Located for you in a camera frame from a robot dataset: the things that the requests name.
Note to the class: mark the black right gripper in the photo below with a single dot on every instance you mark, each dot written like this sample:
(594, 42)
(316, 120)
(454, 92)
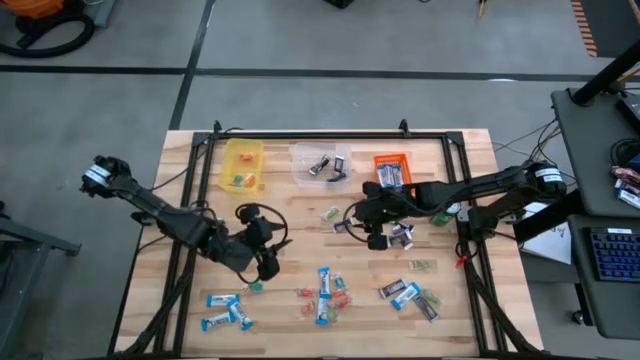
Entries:
(385, 205)

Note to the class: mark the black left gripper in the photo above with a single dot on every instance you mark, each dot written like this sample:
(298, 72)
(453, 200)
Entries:
(245, 245)

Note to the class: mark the blue white candy bar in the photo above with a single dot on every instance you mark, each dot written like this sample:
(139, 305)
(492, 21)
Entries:
(384, 175)
(221, 300)
(406, 296)
(322, 312)
(629, 186)
(324, 281)
(218, 321)
(240, 314)
(630, 198)
(396, 176)

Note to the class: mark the green candy clear wrapper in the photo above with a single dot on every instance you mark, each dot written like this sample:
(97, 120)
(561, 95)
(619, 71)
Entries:
(330, 214)
(237, 179)
(434, 298)
(333, 315)
(420, 265)

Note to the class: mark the orange candy clear wrapper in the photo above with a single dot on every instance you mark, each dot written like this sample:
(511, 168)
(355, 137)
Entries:
(339, 296)
(245, 158)
(249, 180)
(307, 309)

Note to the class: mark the red candy clear wrapper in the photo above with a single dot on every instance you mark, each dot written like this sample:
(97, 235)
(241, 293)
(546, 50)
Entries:
(345, 304)
(305, 292)

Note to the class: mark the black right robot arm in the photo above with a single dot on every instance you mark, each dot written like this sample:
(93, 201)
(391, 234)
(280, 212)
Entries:
(475, 187)

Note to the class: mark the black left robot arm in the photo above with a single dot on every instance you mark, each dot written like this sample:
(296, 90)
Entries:
(165, 215)

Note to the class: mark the teal candy clear wrapper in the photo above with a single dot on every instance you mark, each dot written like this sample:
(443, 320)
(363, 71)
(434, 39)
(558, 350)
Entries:
(256, 287)
(339, 282)

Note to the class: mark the red candy pack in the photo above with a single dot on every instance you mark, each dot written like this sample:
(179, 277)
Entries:
(625, 175)

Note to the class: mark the orange plastic basket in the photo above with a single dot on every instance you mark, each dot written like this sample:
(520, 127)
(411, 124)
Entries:
(380, 160)

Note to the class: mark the green soda can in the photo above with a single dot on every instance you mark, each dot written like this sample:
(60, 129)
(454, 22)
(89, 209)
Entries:
(440, 218)

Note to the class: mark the clear plastic basket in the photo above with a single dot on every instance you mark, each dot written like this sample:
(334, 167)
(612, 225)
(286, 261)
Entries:
(300, 175)

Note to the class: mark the yellow plastic basket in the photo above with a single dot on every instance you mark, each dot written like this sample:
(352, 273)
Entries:
(227, 165)

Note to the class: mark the black diagonal beam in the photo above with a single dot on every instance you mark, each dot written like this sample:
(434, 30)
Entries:
(545, 220)

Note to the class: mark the white paper sheet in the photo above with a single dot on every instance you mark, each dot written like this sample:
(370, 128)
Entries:
(550, 245)

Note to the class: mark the black stand base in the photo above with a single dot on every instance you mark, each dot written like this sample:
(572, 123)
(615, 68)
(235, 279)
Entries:
(340, 3)

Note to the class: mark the grey desk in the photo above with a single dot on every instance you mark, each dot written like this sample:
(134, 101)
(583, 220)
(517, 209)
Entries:
(585, 150)
(610, 310)

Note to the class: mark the thin wooden pole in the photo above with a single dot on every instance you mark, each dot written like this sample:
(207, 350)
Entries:
(482, 7)

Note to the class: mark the black caster wheel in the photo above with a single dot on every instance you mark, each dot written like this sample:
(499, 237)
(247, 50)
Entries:
(578, 317)

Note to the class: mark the backlit black keyboard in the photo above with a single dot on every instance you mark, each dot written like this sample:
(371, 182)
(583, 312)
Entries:
(617, 255)

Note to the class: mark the grey side table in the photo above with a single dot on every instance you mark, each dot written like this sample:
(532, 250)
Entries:
(40, 239)

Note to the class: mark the black slanted pole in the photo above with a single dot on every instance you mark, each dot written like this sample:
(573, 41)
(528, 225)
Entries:
(605, 75)

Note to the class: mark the black mat striped edge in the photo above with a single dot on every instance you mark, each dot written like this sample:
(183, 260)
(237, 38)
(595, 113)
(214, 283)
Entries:
(615, 30)

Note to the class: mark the grey metal leg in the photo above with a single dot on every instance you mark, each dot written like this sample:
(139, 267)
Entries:
(105, 12)

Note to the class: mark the orange shop vacuum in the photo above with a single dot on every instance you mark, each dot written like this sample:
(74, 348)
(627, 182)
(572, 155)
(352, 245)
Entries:
(37, 7)

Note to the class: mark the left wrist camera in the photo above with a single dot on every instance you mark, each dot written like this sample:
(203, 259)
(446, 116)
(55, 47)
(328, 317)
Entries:
(270, 266)

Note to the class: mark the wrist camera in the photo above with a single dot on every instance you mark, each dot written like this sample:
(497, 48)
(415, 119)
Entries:
(377, 242)
(270, 266)

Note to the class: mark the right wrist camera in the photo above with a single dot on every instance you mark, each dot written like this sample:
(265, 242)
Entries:
(377, 242)

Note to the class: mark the black aluminium table frame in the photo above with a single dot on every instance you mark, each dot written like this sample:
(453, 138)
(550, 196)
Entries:
(325, 135)

